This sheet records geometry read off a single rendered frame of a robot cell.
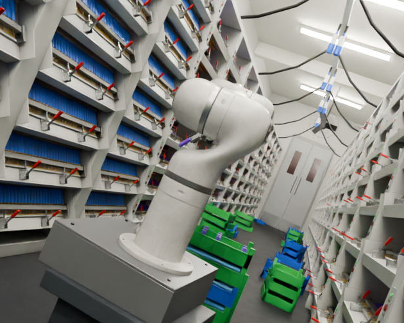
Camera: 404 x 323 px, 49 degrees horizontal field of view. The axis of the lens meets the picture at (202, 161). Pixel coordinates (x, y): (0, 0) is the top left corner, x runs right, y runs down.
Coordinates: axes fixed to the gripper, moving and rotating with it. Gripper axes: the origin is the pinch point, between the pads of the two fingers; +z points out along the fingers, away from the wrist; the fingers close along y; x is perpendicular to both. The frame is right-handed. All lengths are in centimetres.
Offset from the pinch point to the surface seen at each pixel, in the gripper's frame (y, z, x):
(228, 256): 48, 9, -18
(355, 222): 78, -51, 59
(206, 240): 38.3, 13.2, -17.6
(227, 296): 61, 16, -19
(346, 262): 95, -36, 57
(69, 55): -46, 23, -29
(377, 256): 70, -39, -28
